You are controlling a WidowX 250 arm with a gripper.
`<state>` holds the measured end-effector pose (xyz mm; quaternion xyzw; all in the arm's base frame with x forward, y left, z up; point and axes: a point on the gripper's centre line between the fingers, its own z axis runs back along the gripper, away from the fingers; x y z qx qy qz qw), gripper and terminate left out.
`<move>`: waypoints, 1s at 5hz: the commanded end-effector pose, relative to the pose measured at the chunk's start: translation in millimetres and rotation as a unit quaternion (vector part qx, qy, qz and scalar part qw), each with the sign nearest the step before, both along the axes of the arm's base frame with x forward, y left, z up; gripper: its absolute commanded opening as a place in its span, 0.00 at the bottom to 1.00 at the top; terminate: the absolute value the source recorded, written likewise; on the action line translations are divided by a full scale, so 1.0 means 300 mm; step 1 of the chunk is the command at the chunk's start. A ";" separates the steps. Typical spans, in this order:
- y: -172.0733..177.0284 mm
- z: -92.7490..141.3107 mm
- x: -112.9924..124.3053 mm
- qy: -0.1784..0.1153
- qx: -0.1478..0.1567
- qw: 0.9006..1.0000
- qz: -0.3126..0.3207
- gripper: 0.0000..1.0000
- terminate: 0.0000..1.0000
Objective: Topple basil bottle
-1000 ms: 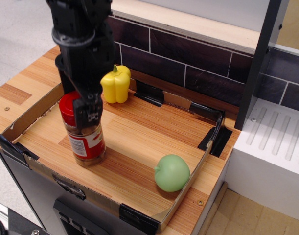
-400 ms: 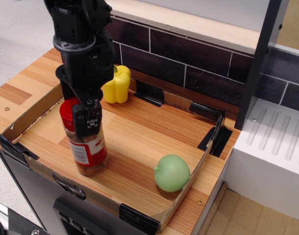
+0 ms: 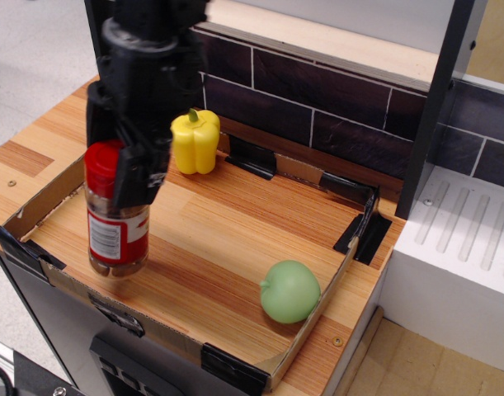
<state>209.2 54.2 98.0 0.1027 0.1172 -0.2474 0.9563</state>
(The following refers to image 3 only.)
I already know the black cable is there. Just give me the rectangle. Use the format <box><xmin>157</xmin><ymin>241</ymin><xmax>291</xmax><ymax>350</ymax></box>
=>
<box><xmin>0</xmin><ymin>361</ymin><xmax>14</xmax><ymax>396</ymax></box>

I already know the dark vertical post right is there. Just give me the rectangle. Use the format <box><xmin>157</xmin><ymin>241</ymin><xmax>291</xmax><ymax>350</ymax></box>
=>
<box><xmin>395</xmin><ymin>1</ymin><xmax>474</xmax><ymax>219</ymax></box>

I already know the yellow toy bell pepper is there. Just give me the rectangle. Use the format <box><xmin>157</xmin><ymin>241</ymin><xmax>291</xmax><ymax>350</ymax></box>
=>
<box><xmin>171</xmin><ymin>109</ymin><xmax>220</xmax><ymax>175</ymax></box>

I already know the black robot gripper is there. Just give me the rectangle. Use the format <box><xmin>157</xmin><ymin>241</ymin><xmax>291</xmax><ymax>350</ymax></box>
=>
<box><xmin>87</xmin><ymin>16</ymin><xmax>207</xmax><ymax>209</ymax></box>

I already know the green toy apple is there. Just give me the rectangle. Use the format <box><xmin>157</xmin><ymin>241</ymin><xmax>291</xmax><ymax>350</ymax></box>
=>
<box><xmin>260</xmin><ymin>260</ymin><xmax>321</xmax><ymax>324</ymax></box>

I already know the white ribbed sink drainboard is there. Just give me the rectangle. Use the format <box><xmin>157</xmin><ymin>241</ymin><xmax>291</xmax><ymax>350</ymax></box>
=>
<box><xmin>396</xmin><ymin>167</ymin><xmax>504</xmax><ymax>294</ymax></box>

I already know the red-capped spice bottle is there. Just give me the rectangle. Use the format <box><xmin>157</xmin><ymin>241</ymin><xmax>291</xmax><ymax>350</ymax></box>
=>
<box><xmin>84</xmin><ymin>139</ymin><xmax>149</xmax><ymax>280</ymax></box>

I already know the dark brick-pattern backsplash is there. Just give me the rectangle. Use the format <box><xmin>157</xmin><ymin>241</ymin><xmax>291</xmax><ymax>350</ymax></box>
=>
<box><xmin>197</xmin><ymin>30</ymin><xmax>504</xmax><ymax>186</ymax></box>

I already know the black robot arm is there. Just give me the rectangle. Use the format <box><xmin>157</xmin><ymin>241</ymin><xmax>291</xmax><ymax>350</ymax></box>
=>
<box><xmin>85</xmin><ymin>0</ymin><xmax>207</xmax><ymax>209</ymax></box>

